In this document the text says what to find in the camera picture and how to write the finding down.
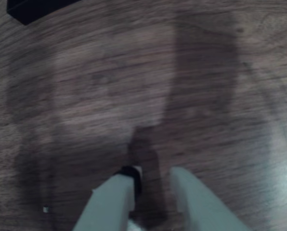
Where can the shallow black box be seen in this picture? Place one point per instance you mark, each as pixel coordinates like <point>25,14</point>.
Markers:
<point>32,9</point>

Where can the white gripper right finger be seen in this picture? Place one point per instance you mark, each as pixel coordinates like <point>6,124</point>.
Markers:
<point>201,209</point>

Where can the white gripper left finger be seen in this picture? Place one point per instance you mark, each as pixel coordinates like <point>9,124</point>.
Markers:
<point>109,204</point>

